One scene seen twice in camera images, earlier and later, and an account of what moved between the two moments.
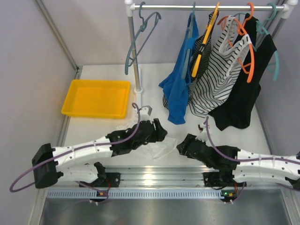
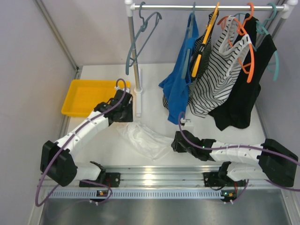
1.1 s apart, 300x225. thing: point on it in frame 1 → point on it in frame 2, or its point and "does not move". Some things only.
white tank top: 155,148 does not move
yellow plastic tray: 102,99 does not move
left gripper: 154,131 → 128,108
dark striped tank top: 200,56 does not move
